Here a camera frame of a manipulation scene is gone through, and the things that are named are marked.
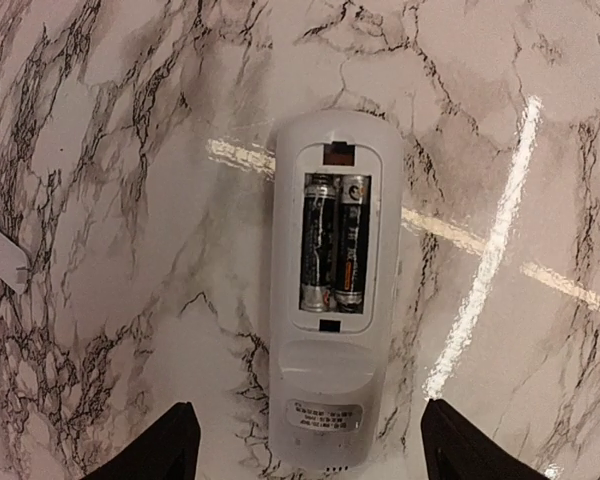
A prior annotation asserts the white remote control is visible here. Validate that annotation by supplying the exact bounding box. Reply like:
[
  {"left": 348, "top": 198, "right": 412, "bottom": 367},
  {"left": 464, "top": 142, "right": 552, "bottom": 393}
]
[{"left": 268, "top": 110, "right": 403, "bottom": 473}]

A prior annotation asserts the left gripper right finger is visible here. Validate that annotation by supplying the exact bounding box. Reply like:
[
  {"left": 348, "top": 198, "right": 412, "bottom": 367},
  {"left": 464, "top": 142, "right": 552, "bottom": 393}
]
[{"left": 420, "top": 399, "right": 545, "bottom": 480}]

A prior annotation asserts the white battery cover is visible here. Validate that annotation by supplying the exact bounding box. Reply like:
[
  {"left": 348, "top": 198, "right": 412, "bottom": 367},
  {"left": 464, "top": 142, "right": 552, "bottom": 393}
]
[{"left": 0, "top": 231, "right": 29, "bottom": 294}]

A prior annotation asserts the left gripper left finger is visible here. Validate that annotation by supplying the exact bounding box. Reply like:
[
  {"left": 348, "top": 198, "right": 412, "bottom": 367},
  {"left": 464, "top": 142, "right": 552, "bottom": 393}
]
[{"left": 84, "top": 402, "right": 201, "bottom": 480}]

